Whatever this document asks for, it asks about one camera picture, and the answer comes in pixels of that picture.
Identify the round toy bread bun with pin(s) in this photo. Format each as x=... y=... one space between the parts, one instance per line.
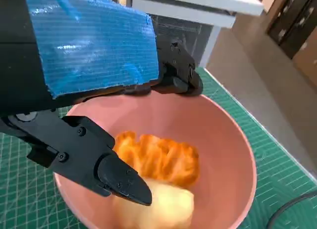
x=168 y=209

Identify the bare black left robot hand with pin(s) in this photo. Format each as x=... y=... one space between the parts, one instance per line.
x=86 y=46

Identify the green cutting mat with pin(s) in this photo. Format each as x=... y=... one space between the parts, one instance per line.
x=272 y=164

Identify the pink bowl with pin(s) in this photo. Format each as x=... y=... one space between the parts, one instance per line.
x=198 y=130

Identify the oblong braided toy bread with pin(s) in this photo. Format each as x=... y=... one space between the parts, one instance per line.
x=168 y=159

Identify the large white mesh cabinet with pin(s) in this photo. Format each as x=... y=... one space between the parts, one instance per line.
x=198 y=6

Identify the dark brown drawer cabinet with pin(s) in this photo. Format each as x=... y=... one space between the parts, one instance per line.
x=294 y=18

